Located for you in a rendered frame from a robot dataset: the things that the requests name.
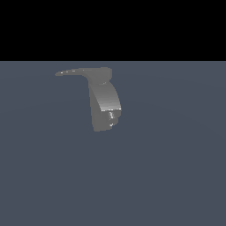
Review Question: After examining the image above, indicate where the grey faucet body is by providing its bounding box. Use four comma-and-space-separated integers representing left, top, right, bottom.
87, 79, 123, 132

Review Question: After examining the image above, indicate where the grey faucet lever handle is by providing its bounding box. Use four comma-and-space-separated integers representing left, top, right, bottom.
54, 66, 113, 83

